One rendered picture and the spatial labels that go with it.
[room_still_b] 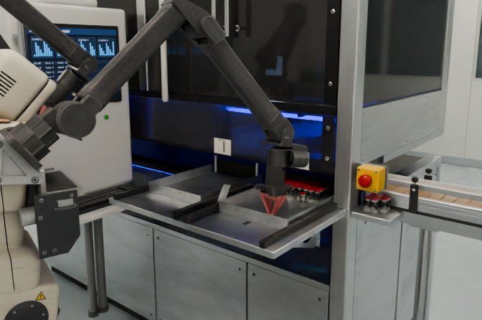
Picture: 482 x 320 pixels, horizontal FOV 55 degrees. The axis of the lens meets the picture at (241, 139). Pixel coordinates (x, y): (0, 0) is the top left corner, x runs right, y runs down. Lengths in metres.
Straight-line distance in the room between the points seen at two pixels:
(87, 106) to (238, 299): 1.15
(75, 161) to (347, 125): 1.07
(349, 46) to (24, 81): 0.90
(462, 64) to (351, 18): 4.67
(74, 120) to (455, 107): 5.43
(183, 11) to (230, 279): 1.15
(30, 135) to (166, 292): 1.38
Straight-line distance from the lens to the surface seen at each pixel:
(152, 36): 1.12
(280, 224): 1.35
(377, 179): 1.45
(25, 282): 1.30
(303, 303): 1.76
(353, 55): 1.44
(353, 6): 1.45
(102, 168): 2.02
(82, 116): 1.05
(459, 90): 6.09
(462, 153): 6.18
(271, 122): 1.28
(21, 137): 1.05
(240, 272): 1.89
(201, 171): 1.89
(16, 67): 1.18
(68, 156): 1.92
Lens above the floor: 1.39
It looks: 11 degrees down
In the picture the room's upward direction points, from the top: straight up
